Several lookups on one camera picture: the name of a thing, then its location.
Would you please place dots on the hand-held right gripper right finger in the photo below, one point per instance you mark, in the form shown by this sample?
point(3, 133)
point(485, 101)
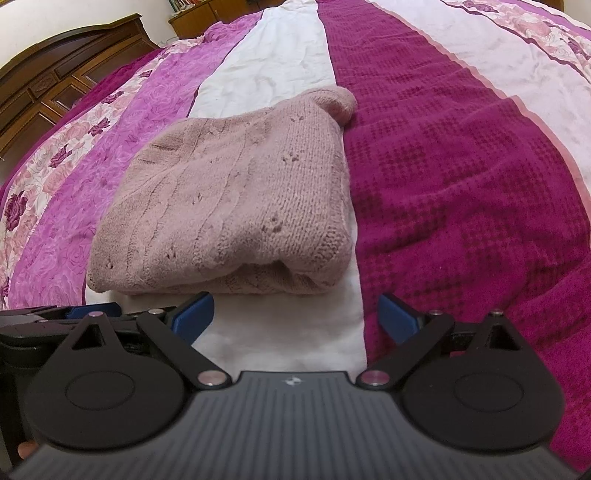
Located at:
point(398, 317)

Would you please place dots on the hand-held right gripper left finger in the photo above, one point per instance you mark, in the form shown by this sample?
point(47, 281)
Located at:
point(194, 316)

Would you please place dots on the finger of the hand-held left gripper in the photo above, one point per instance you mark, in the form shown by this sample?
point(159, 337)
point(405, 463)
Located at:
point(78, 312)

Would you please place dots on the pink knitted sweater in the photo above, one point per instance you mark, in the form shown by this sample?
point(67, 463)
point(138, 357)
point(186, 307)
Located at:
point(221, 194)

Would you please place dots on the person's left hand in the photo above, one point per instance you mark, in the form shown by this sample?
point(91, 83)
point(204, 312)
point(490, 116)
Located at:
point(27, 451)

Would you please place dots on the striped magenta floral blanket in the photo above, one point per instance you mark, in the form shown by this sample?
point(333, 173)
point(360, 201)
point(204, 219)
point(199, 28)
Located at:
point(461, 184)

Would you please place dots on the dark wooden headboard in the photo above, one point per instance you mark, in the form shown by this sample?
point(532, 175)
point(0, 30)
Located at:
point(60, 78)

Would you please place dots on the low wooden cabinet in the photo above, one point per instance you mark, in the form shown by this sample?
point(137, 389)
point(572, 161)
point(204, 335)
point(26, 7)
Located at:
point(217, 11)

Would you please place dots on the row of books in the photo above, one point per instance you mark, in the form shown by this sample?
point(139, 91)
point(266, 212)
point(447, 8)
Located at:
point(184, 3)

